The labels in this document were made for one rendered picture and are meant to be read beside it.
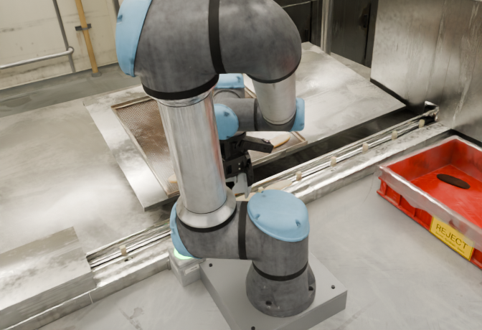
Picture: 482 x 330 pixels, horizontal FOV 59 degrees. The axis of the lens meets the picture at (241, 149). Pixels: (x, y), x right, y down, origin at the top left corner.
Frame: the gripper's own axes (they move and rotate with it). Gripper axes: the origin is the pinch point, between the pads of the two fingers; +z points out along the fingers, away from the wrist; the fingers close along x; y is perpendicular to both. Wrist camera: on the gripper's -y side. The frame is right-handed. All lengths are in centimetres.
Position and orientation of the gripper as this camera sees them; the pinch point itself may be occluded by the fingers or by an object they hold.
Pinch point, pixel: (243, 189)
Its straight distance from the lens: 122.7
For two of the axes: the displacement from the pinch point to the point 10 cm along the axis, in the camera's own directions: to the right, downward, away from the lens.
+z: 0.6, 8.5, 5.3
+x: 5.2, 4.2, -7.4
